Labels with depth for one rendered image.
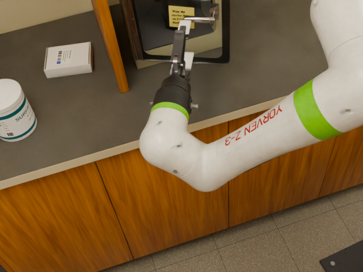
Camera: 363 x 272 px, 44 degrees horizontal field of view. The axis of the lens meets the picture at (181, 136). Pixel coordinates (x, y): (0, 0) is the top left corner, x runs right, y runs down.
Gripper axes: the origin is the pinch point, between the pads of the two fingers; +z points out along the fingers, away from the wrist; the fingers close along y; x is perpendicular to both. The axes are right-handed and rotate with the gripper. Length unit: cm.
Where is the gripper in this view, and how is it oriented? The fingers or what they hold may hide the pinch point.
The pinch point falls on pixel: (186, 42)
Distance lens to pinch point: 126.1
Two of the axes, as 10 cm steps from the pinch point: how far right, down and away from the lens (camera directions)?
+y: -0.8, -6.1, -7.8
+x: -9.8, -0.7, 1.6
